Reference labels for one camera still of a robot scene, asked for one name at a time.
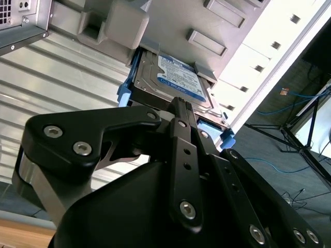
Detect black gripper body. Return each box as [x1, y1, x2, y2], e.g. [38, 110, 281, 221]
[48, 161, 262, 248]

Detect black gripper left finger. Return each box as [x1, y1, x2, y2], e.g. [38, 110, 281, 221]
[11, 97, 205, 229]

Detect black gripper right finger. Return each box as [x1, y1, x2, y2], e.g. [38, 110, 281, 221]
[185, 101, 331, 248]

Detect hard disk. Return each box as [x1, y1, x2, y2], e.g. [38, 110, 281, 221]
[117, 46, 236, 153]

